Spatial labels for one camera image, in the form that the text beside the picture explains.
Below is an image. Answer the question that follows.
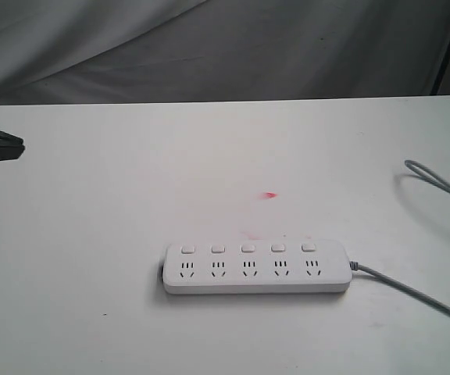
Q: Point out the white five-outlet power strip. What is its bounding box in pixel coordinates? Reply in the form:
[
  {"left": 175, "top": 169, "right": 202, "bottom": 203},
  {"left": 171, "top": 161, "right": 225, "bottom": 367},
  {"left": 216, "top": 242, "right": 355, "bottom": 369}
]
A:
[{"left": 162, "top": 238, "right": 352, "bottom": 295}]

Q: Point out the white backdrop cloth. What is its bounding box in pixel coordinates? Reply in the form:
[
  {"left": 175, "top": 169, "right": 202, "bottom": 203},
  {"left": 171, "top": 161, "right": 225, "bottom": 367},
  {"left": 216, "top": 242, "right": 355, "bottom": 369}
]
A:
[{"left": 0, "top": 1, "right": 450, "bottom": 105}]

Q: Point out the grey power cable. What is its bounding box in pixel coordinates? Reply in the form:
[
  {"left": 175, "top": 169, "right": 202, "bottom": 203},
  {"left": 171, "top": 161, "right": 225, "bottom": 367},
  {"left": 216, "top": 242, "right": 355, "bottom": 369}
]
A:
[{"left": 348, "top": 145, "right": 450, "bottom": 331}]

